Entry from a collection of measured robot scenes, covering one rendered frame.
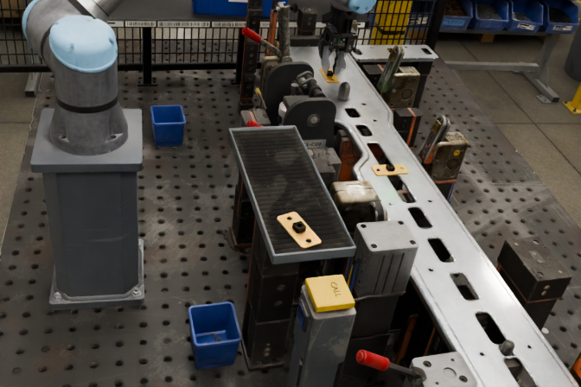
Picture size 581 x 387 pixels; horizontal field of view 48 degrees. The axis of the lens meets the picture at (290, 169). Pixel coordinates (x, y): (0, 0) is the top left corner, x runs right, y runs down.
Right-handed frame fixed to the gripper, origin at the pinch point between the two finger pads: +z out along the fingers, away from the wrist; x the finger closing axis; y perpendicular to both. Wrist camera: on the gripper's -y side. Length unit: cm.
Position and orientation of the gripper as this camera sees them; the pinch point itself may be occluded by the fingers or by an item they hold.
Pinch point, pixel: (329, 68)
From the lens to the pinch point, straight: 190.2
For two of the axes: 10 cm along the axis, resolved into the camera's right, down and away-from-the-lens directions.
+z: -1.2, 8.1, 5.8
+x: 9.6, -0.6, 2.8
